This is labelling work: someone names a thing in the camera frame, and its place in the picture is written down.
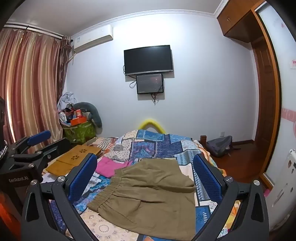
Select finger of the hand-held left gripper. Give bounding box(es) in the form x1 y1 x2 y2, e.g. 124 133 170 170
8 130 52 161
11 137 78 172

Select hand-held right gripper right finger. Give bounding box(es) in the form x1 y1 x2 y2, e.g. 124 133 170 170
193 153 270 241

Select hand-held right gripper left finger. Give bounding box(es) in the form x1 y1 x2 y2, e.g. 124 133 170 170
20 153 99 241

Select khaki pants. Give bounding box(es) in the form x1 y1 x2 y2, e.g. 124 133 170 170
87 159 196 241

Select mustard yellow folded cloth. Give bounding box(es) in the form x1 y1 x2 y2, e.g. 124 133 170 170
46 145 102 176

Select pink cloth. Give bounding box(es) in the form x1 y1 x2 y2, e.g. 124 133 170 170
95 156 133 178

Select orange floral fleece blanket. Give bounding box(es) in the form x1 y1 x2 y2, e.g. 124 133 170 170
196 140 228 176

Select green storage bag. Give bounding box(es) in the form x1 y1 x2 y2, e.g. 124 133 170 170
63 120 97 143

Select orange box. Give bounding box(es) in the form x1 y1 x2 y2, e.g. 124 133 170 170
70 117 88 126

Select grey backpack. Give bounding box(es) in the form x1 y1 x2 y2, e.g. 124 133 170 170
206 136 241 158

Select orange striped cloth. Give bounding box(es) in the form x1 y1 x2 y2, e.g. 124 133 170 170
87 137 119 158

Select pale grey clothes heap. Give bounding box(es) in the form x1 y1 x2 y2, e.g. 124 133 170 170
57 92 78 109

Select grey long pillow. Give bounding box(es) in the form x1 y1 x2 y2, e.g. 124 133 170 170
73 102 103 134

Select striped pink curtain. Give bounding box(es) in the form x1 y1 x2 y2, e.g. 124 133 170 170
0 28 63 144

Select blue patchwork blanket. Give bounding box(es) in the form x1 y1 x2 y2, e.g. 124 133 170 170
46 129 243 241

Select white plastic appliance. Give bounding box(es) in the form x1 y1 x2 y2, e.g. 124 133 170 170
270 149 296 230

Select brown sheer curtain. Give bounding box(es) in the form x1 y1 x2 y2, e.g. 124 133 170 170
58 36 72 100

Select yellow hoop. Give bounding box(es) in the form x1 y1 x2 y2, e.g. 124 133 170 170
139 119 165 134

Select wooden door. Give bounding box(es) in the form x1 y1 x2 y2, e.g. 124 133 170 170
251 9 282 187

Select white air conditioner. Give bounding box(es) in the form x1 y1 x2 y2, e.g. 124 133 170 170
70 25 114 54

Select white door with pink stickers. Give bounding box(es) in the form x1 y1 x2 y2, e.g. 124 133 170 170
258 4 296 153

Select wooden overhead cabinet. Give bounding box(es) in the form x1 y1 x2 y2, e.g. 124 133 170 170
217 0 267 44

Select white curtain rail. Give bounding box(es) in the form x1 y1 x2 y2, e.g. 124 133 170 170
5 22 65 39

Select small black wall monitor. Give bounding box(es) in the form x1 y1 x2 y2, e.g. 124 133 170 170
136 73 164 94

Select large black wall television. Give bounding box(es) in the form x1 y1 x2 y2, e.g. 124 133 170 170
124 45 174 76

